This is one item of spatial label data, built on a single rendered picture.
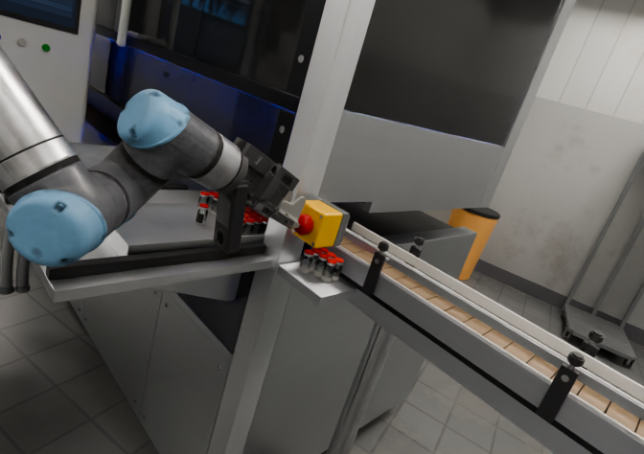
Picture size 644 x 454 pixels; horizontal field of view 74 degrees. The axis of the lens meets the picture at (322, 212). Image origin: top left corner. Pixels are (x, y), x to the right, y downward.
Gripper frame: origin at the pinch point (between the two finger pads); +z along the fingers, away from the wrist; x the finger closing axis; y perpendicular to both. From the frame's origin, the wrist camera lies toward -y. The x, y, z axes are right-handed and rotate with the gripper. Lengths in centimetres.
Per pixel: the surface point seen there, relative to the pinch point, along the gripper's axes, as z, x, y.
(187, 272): -8.8, 7.0, -16.7
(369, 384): 31.4, -16.1, -20.2
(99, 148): -4, 72, -12
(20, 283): 20, 115, -76
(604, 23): 253, 62, 254
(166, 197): -0.1, 37.4, -10.9
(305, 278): 10.7, -1.3, -7.6
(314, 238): 4.1, -2.8, 0.4
